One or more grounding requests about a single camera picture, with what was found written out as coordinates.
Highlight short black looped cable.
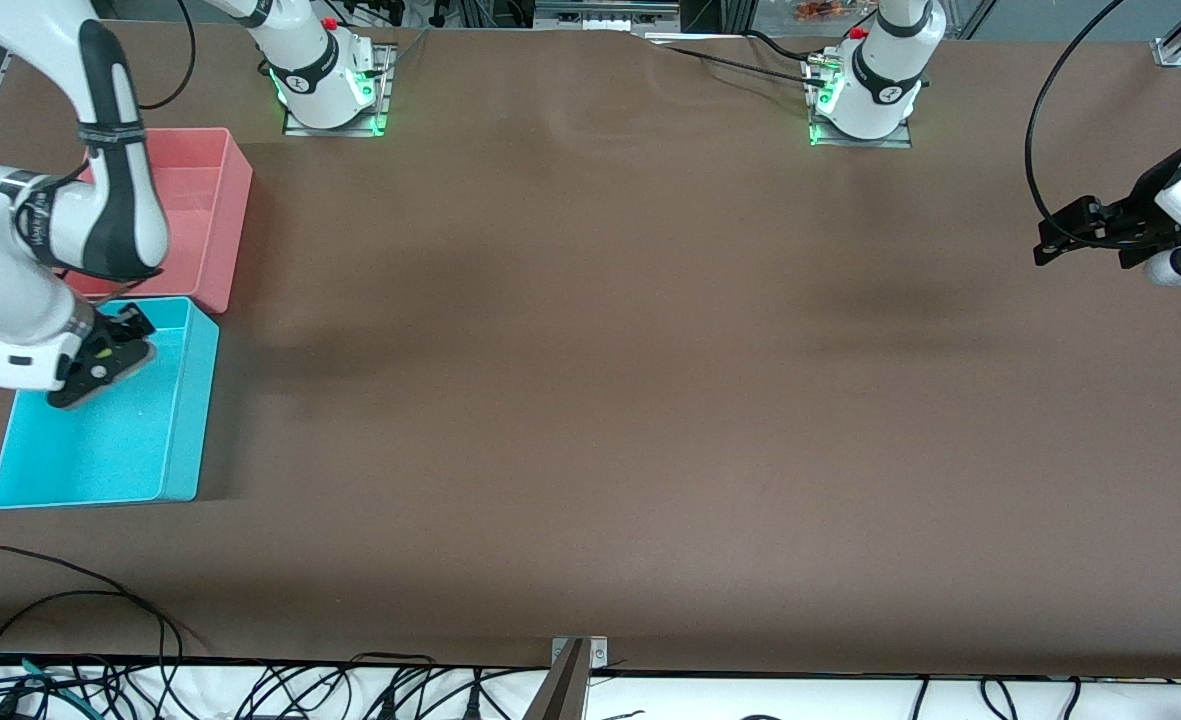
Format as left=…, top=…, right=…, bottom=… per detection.
left=0, top=590, right=171, bottom=691

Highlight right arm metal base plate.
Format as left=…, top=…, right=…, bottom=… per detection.
left=283, top=42, right=398, bottom=138

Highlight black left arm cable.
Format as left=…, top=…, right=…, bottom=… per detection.
left=1025, top=0, right=1126, bottom=246

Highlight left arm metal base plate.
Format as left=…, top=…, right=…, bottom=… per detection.
left=808, top=118, right=913, bottom=149

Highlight pink plastic bin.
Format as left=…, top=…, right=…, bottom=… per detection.
left=58, top=127, right=254, bottom=315

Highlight thin grey cable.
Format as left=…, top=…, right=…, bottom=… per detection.
left=375, top=28, right=433, bottom=76

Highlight aluminium camera post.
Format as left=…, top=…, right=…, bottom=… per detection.
left=522, top=640, right=591, bottom=720

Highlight teal cable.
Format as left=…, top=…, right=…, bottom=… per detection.
left=20, top=658, right=86, bottom=701

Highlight grey equipment box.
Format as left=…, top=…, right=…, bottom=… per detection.
left=533, top=0, right=681, bottom=31

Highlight black base cable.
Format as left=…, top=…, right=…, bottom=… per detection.
left=648, top=40, right=831, bottom=89
left=743, top=30, right=817, bottom=64

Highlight blue plastic bin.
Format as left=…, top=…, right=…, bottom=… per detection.
left=0, top=296, right=221, bottom=511

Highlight small metal bracket plate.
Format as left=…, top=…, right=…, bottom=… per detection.
left=551, top=636, right=609, bottom=669

